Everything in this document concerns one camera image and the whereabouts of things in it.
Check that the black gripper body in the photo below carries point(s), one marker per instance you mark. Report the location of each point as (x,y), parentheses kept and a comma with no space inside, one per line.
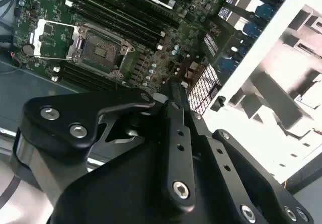
(120,193)

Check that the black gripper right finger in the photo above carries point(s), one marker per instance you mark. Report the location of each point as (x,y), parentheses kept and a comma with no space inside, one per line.
(251,183)

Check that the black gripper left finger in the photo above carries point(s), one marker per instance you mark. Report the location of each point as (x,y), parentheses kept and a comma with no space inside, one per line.
(58,123)

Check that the metal socket cover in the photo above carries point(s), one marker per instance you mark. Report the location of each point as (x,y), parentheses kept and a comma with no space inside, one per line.
(35,36)

